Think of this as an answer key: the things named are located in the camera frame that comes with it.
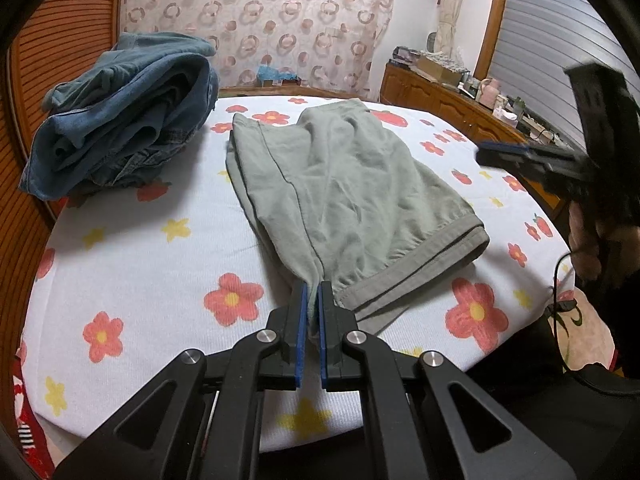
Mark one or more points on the grey window blind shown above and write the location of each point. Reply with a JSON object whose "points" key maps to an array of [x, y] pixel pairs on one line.
{"points": [[545, 40]]}

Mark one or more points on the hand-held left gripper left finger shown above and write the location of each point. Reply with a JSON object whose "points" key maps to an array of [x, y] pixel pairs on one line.
{"points": [[300, 330]]}

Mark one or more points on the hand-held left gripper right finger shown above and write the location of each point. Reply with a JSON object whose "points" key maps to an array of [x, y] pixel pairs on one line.
{"points": [[325, 340]]}

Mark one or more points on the white lace curtain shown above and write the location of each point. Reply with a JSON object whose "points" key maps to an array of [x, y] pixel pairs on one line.
{"points": [[457, 5]]}

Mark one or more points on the wooden slatted wardrobe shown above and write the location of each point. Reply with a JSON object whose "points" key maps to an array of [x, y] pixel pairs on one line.
{"points": [[50, 25]]}

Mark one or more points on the grey-green pants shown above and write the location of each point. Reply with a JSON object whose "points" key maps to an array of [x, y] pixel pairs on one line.
{"points": [[350, 185]]}

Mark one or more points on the red striped cloth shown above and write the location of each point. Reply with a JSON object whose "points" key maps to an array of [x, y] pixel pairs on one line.
{"points": [[30, 425]]}

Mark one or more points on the person's dark clothing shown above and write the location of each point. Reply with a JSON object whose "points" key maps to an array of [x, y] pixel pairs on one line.
{"points": [[540, 410]]}

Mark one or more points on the pink container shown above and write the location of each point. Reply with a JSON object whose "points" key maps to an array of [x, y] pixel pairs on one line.
{"points": [[487, 91]]}

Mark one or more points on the person's right hand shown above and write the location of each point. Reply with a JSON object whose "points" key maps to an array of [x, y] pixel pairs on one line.
{"points": [[582, 245]]}

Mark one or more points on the wooden cabinet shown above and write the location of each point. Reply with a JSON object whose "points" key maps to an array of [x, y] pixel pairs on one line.
{"points": [[440, 105]]}

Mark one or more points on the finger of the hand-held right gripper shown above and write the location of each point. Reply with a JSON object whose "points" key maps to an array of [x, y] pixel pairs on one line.
{"points": [[510, 155]]}

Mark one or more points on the blue denim jeans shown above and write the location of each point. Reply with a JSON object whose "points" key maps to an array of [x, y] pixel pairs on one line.
{"points": [[125, 110]]}

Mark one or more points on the white flower-print bed sheet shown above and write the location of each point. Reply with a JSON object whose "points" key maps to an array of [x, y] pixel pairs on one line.
{"points": [[150, 270]]}

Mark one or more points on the cardboard box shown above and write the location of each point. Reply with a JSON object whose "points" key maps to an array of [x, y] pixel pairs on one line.
{"points": [[440, 69]]}

